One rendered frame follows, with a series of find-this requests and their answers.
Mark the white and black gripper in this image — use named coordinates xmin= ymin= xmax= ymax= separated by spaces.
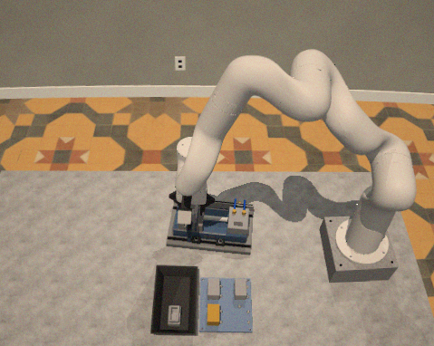
xmin=169 ymin=182 xmax=215 ymax=216

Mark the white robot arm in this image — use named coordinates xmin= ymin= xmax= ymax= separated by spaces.
xmin=175 ymin=49 xmax=417 ymax=265

